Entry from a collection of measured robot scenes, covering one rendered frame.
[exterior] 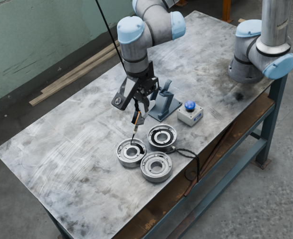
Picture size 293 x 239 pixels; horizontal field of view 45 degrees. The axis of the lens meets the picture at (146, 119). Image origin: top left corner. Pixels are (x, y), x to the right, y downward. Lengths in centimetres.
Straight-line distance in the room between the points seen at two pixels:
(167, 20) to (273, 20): 36
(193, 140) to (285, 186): 99
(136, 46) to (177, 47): 71
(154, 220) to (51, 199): 41
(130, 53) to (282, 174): 144
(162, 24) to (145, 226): 76
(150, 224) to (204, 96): 54
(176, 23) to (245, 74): 54
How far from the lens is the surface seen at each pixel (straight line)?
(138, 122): 120
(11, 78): 278
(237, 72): 149
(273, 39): 126
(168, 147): 123
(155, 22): 101
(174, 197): 144
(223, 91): 146
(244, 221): 203
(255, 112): 174
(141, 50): 101
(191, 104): 130
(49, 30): 279
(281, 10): 120
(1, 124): 278
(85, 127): 139
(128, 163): 121
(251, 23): 143
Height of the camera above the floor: 181
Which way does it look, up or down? 47 degrees down
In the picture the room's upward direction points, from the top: 9 degrees counter-clockwise
